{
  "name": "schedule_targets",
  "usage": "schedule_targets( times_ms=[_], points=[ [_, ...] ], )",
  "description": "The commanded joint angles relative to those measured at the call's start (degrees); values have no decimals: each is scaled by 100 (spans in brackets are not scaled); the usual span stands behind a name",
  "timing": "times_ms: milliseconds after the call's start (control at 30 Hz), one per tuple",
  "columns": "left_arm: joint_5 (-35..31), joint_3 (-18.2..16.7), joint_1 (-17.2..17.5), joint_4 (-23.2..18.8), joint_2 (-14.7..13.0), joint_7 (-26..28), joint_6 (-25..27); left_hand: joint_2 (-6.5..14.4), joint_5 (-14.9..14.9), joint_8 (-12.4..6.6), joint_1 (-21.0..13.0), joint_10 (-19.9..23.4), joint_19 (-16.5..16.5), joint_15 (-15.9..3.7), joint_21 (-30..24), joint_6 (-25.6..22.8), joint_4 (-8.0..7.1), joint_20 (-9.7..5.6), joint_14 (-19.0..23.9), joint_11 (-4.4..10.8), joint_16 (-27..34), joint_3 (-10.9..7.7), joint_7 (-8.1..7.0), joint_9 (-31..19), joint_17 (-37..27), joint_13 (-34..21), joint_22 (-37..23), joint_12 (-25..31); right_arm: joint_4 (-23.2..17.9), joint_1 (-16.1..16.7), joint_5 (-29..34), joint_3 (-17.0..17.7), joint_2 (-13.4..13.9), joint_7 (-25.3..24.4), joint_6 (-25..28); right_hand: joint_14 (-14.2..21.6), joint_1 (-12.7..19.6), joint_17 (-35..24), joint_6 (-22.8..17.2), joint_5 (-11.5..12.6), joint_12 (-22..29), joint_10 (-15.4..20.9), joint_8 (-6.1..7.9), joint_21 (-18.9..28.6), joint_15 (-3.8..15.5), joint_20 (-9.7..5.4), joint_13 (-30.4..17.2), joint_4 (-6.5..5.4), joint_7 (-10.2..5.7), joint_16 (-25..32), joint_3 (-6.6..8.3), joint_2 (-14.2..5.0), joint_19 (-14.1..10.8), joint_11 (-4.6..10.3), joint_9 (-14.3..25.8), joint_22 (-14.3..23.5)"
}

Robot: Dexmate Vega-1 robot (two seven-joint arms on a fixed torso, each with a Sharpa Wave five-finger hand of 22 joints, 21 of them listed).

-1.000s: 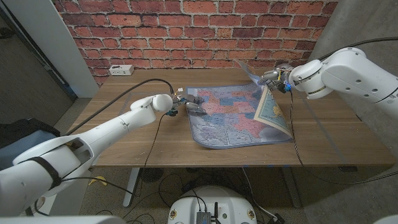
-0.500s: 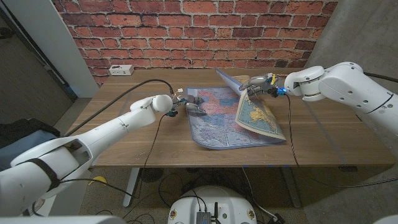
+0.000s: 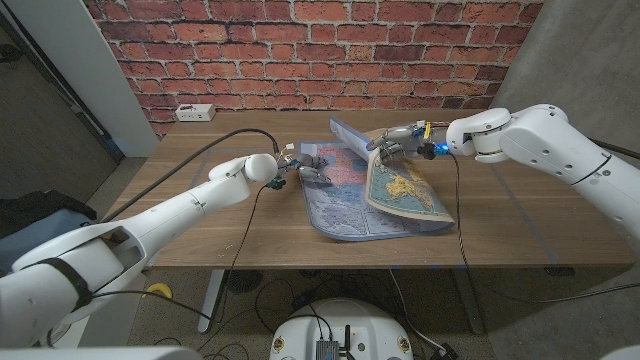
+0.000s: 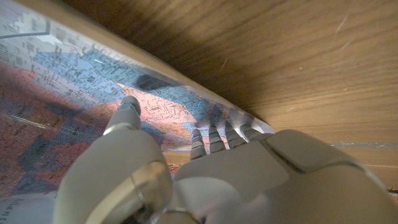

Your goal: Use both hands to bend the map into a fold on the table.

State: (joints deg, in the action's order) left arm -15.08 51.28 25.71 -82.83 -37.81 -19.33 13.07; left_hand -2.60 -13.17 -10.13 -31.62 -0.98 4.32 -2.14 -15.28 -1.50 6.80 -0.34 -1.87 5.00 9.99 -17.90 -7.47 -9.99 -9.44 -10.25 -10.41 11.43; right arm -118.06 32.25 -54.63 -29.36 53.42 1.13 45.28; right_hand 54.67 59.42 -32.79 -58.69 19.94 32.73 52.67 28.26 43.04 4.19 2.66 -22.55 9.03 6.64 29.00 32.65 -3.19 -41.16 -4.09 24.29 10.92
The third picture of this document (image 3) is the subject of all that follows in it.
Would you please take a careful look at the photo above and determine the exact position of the grey table leg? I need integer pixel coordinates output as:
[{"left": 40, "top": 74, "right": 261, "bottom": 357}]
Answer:
[{"left": 452, "top": 269, "right": 486, "bottom": 335}]

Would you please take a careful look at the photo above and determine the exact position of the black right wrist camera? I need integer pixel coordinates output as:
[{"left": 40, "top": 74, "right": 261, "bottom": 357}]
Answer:
[{"left": 417, "top": 142, "right": 450, "bottom": 161}]

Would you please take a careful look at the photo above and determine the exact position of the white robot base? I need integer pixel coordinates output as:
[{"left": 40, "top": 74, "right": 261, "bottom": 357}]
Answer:
[{"left": 269, "top": 298, "right": 414, "bottom": 360}]

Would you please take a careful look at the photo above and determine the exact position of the blue bin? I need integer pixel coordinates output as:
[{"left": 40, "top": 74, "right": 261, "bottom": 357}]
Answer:
[{"left": 0, "top": 207, "right": 94, "bottom": 276}]

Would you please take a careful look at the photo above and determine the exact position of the black floor cable loop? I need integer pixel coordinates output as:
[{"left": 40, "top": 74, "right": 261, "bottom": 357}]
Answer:
[{"left": 253, "top": 277, "right": 334, "bottom": 341}]

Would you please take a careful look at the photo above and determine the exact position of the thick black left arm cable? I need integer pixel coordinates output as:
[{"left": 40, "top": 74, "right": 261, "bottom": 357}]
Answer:
[{"left": 102, "top": 128, "right": 281, "bottom": 224}]

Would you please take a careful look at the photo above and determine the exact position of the white floor cable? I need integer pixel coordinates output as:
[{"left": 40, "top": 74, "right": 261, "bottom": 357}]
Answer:
[{"left": 388, "top": 269, "right": 449, "bottom": 354}]

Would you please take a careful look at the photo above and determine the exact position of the white table leg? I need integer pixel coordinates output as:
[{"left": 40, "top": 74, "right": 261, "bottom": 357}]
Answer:
[{"left": 197, "top": 269, "right": 226, "bottom": 334}]

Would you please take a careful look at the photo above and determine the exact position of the thin black hand cable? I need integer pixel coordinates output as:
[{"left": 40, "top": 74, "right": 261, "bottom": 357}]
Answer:
[
  {"left": 447, "top": 152, "right": 640, "bottom": 305},
  {"left": 197, "top": 182, "right": 271, "bottom": 326}
]

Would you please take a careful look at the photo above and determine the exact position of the black floor plug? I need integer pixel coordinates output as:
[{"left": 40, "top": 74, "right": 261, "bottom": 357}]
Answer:
[{"left": 428, "top": 342, "right": 459, "bottom": 360}]

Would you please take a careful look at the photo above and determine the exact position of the black bag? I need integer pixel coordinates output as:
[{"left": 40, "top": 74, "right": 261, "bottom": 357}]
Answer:
[{"left": 0, "top": 189, "right": 99, "bottom": 239}]

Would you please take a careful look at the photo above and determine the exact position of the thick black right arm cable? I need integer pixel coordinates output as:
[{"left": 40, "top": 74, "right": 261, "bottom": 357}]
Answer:
[{"left": 589, "top": 137, "right": 640, "bottom": 161}]

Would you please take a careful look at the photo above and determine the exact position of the white power strip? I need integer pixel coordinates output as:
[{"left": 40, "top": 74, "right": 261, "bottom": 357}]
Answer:
[{"left": 174, "top": 103, "right": 217, "bottom": 123}]

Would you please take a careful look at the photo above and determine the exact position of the colourful paper map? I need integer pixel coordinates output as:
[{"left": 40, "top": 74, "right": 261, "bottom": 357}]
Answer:
[{"left": 298, "top": 115, "right": 456, "bottom": 243}]

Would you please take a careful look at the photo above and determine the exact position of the dark grey door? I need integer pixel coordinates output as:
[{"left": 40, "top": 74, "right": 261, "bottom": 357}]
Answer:
[{"left": 0, "top": 9, "right": 126, "bottom": 201}]

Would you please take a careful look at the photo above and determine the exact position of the thin black left hand cable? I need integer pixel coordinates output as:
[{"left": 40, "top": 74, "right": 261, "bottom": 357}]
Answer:
[{"left": 197, "top": 182, "right": 271, "bottom": 326}]

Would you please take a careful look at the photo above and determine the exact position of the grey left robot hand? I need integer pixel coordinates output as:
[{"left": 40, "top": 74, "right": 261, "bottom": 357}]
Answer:
[{"left": 274, "top": 152, "right": 332, "bottom": 185}]

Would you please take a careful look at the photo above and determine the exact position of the red brick printed backdrop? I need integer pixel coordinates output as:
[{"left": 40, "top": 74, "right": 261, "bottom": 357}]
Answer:
[{"left": 84, "top": 0, "right": 544, "bottom": 139}]

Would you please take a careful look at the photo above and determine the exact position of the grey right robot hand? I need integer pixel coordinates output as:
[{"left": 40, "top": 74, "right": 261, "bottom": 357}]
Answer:
[{"left": 366, "top": 119, "right": 451, "bottom": 161}]

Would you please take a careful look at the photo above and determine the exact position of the black round disc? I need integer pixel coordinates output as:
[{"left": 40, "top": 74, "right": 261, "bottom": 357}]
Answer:
[{"left": 227, "top": 269, "right": 265, "bottom": 295}]

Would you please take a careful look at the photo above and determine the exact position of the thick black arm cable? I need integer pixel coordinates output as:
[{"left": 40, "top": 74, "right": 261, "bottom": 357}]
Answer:
[
  {"left": 102, "top": 128, "right": 281, "bottom": 224},
  {"left": 589, "top": 137, "right": 640, "bottom": 161}
]

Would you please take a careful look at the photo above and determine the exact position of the yellow banana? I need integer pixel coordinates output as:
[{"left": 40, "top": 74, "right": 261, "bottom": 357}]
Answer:
[{"left": 143, "top": 282, "right": 174, "bottom": 300}]

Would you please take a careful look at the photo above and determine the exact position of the thin black right hand cable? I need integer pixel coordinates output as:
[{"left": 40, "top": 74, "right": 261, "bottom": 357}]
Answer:
[{"left": 447, "top": 152, "right": 640, "bottom": 305}]

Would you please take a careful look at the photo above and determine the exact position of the grey electronics box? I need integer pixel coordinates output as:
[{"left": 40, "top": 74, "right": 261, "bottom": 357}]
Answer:
[{"left": 314, "top": 338, "right": 341, "bottom": 360}]

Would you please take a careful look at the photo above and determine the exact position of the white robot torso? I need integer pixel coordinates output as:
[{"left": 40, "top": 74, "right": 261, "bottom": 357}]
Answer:
[{"left": 0, "top": 344, "right": 640, "bottom": 360}]

